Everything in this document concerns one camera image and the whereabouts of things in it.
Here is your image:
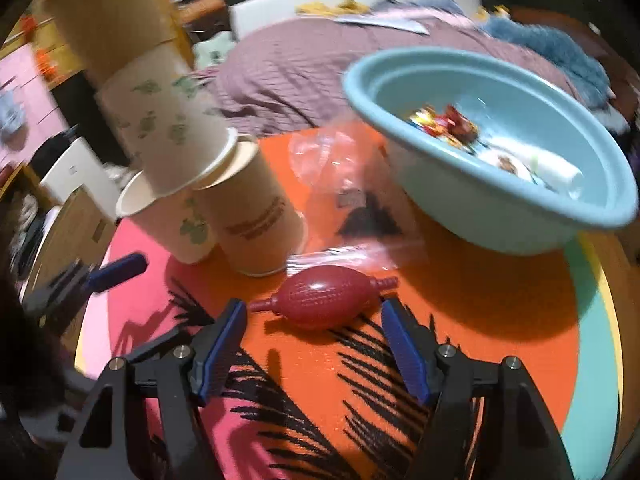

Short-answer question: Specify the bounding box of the brown paper cup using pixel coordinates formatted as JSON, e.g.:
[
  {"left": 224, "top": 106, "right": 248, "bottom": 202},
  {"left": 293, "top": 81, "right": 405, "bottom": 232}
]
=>
[{"left": 193, "top": 134, "right": 307, "bottom": 278}]

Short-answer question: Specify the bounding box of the white paper cup green print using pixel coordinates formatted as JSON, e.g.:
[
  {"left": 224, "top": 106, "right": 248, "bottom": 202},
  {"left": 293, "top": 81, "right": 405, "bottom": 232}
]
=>
[{"left": 96, "top": 42, "right": 238, "bottom": 196}]

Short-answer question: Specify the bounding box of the clear zip plastic bag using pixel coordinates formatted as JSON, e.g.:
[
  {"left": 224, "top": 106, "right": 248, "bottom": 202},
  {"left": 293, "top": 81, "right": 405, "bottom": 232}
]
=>
[{"left": 286, "top": 116, "right": 424, "bottom": 275}]

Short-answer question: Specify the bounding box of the white lotion tube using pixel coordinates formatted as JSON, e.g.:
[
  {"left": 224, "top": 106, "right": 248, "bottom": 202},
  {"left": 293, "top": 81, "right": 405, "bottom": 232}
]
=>
[{"left": 487, "top": 136, "right": 584, "bottom": 200}]

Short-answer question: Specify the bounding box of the cardboard box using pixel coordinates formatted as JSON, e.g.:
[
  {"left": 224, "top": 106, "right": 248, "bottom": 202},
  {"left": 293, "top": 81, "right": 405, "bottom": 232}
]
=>
[{"left": 21, "top": 188, "right": 116, "bottom": 299}]

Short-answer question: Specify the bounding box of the colourful round floor mat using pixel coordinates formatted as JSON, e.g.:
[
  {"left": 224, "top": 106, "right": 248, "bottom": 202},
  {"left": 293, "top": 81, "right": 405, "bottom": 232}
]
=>
[{"left": 74, "top": 123, "right": 626, "bottom": 480}]

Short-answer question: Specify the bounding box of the white round jar with bear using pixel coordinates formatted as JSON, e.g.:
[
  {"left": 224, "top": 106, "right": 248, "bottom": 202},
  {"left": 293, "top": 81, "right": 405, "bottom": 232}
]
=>
[{"left": 476, "top": 148, "right": 534, "bottom": 183}]

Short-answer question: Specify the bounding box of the light blue plastic basin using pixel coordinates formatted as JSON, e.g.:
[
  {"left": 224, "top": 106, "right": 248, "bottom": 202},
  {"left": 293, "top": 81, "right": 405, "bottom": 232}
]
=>
[{"left": 343, "top": 47, "right": 639, "bottom": 256}]

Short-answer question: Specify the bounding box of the red yellow snack packet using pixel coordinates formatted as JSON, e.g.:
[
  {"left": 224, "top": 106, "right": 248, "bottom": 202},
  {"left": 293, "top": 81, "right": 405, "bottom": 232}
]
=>
[{"left": 407, "top": 105, "right": 478, "bottom": 154}]

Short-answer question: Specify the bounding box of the pale green pillow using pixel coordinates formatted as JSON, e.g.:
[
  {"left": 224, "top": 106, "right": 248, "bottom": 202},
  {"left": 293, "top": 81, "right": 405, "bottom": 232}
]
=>
[{"left": 192, "top": 30, "right": 236, "bottom": 70}]

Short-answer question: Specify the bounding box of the purple striped quilt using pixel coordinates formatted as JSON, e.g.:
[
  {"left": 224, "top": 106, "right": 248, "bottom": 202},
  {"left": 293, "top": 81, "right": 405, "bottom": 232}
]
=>
[{"left": 194, "top": 18, "right": 579, "bottom": 138}]

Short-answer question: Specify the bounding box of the white paper sheet on bed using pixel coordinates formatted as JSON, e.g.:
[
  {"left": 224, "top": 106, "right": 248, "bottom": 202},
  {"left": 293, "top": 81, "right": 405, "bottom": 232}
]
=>
[{"left": 333, "top": 14, "right": 430, "bottom": 36}]

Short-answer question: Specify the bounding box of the blue fluffy blanket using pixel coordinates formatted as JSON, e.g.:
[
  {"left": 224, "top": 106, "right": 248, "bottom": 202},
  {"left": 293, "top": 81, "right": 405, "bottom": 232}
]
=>
[{"left": 482, "top": 15, "right": 611, "bottom": 108}]

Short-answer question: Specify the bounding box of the yellow cloth on bed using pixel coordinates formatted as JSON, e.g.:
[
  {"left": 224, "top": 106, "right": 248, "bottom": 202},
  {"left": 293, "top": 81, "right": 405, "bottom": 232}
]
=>
[{"left": 295, "top": 0, "right": 370, "bottom": 18}]

